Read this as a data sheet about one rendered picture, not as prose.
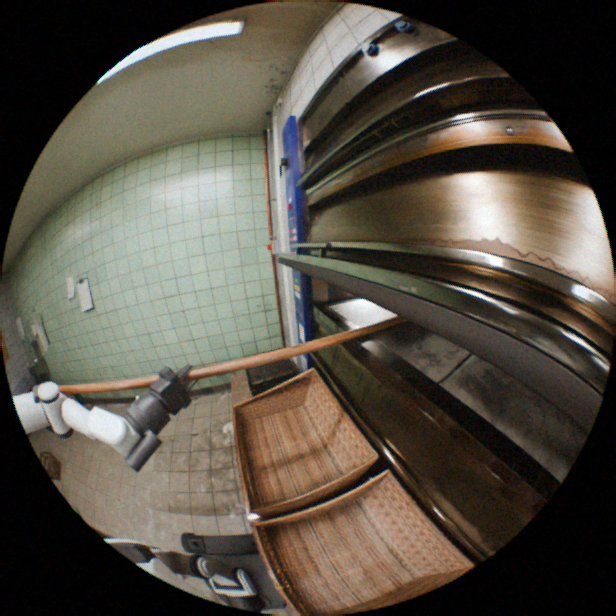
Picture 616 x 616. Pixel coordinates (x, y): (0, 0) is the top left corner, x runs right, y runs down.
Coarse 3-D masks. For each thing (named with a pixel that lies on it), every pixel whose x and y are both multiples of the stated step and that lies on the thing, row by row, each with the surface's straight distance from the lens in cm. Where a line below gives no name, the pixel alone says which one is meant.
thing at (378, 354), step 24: (336, 312) 76; (384, 360) 50; (408, 384) 45; (432, 384) 46; (432, 408) 43; (456, 408) 44; (456, 432) 43; (480, 432) 43; (480, 456) 44; (504, 456) 43; (528, 456) 48; (504, 480) 46; (528, 480) 46; (552, 480) 53; (528, 504) 51
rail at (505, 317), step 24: (312, 264) 40; (336, 264) 30; (360, 264) 25; (408, 288) 19; (432, 288) 17; (456, 288) 17; (480, 312) 16; (504, 312) 15; (528, 312) 15; (528, 336) 15; (552, 336) 15; (576, 336) 16; (576, 360) 16; (600, 360) 17; (600, 384) 18
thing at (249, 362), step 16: (384, 320) 64; (400, 320) 69; (336, 336) 53; (352, 336) 55; (272, 352) 48; (288, 352) 48; (304, 352) 50; (208, 368) 50; (224, 368) 48; (240, 368) 48; (96, 384) 74; (112, 384) 67; (128, 384) 62; (144, 384) 58
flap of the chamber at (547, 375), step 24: (288, 264) 58; (360, 288) 24; (384, 288) 21; (408, 312) 19; (432, 312) 17; (456, 312) 17; (456, 336) 16; (480, 336) 16; (504, 336) 15; (504, 360) 16; (528, 360) 16; (552, 360) 16; (528, 384) 16; (552, 384) 16; (576, 384) 17; (576, 408) 17
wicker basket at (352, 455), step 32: (320, 384) 91; (256, 416) 111; (288, 416) 109; (320, 416) 97; (256, 448) 103; (288, 448) 99; (320, 448) 98; (352, 448) 79; (256, 480) 96; (288, 480) 93; (320, 480) 92; (352, 480) 81; (256, 512) 78
